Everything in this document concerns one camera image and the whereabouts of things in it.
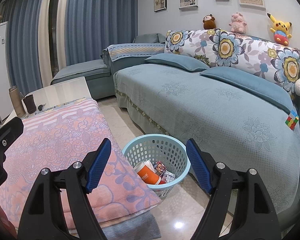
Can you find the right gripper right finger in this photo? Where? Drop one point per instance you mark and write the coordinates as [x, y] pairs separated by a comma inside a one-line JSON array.
[[254, 217]]

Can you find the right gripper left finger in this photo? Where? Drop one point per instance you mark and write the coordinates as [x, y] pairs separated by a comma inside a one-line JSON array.
[[43, 215]]

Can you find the blue red snack bag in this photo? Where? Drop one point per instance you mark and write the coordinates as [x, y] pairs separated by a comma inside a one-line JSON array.
[[160, 168]]

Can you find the orange white paper cup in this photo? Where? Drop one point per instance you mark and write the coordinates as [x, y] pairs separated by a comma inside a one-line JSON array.
[[146, 174]]

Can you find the white black-heart paper bag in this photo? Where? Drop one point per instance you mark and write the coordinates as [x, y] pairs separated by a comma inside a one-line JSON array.
[[168, 177]]

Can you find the person's left hand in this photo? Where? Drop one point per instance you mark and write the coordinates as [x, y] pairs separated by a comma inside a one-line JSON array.
[[7, 229]]

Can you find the beige cylindrical thermos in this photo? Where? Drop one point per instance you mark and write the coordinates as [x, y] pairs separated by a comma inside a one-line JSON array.
[[15, 96]]

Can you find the dark brown cup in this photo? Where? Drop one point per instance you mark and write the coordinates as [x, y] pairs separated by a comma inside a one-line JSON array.
[[30, 104]]

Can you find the pink floral table cloth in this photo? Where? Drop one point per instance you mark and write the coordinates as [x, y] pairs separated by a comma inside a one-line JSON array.
[[56, 139]]

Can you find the black car key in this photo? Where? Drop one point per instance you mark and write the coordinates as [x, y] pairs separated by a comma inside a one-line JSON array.
[[41, 107]]

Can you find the white refrigerator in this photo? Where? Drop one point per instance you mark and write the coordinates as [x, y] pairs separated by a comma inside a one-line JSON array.
[[5, 102]]

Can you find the white coffee table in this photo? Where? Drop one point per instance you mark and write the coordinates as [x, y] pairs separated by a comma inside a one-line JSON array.
[[59, 101]]

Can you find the blue fabric sofa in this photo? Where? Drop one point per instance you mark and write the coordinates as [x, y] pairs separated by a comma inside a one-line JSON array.
[[231, 124]]

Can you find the colourful puzzle cube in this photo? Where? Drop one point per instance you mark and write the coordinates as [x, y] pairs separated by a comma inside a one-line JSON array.
[[292, 120]]

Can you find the light blue plastic basket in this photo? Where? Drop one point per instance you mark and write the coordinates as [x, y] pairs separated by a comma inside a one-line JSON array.
[[159, 147]]

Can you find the blue throw pillow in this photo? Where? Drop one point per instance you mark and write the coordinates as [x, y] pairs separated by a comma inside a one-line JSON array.
[[187, 63], [257, 86]]

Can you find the striped armrest cover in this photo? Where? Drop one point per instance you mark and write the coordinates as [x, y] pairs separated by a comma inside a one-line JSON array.
[[121, 51]]

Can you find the blue curtains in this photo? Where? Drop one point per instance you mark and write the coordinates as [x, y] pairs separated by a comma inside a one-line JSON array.
[[90, 26]]

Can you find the floral sofa back cushion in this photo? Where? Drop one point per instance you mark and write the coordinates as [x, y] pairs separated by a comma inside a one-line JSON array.
[[219, 48]]

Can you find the cream curtain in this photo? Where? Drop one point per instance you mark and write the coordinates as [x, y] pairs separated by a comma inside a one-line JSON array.
[[51, 37]]

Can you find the yellow pikachu plush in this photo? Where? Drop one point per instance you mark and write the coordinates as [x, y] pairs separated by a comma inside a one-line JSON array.
[[280, 30]]

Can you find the pink pig plush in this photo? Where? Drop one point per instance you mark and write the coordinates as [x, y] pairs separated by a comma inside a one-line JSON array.
[[238, 24]]

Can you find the brown monkey plush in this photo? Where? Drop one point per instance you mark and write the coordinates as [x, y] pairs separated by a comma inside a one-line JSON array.
[[209, 22]]

